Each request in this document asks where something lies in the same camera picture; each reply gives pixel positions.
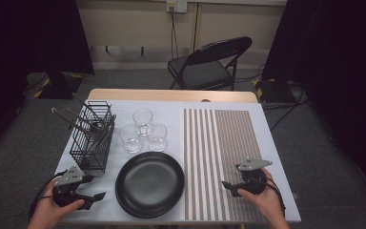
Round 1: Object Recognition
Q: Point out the black folding chair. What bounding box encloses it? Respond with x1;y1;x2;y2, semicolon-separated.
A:
167;35;254;93

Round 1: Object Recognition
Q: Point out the dark cutlery piece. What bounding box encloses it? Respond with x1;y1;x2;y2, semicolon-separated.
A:
87;114;117;154

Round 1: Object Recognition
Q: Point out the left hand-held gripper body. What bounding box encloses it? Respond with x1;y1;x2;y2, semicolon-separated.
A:
52;165;87;208

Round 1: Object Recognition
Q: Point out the person's right hand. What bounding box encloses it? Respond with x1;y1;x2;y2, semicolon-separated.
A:
236;168;290;229

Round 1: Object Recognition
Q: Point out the striped brown white placemat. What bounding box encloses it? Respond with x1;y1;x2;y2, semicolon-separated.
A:
183;108;266;221

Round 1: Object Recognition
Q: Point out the black stand base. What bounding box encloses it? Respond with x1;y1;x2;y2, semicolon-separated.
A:
253;77;299;104
32;71;85;100

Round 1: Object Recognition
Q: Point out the right hand-held gripper cable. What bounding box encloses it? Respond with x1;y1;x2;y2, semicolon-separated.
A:
246;176;287;219

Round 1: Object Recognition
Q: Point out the dark curtain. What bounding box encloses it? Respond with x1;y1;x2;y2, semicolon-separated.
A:
0;0;95;160
261;0;366;199

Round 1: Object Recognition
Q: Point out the black plate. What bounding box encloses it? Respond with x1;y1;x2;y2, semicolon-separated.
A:
114;151;186;219

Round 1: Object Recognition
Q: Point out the left hand-held gripper cable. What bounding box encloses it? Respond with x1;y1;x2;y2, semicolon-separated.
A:
28;171;68;223

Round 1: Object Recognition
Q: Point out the white wall outlet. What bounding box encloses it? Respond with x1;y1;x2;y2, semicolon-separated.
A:
166;0;189;13

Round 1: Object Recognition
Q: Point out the white table cover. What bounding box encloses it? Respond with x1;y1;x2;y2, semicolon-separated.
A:
54;98;302;223

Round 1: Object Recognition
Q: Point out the person's left hand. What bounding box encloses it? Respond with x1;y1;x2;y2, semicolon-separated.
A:
28;180;86;229

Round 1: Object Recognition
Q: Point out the black wall cable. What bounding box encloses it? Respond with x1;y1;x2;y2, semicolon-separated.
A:
170;6;180;60

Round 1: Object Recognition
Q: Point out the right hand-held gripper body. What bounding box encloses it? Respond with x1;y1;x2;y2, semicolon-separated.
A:
235;157;274;196

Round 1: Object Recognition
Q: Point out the metal cutlery handle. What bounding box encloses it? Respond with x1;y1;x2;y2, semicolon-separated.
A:
71;92;104;125
51;107;92;135
65;107;101;130

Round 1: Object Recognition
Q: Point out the hand-held gripper cable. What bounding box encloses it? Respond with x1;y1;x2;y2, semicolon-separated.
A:
28;171;68;223
246;176;287;219

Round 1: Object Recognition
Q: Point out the black wire cutlery rack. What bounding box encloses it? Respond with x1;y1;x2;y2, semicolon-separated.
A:
69;100;117;175

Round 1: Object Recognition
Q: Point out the black floor cable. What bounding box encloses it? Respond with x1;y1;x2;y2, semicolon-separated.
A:
261;92;313;132

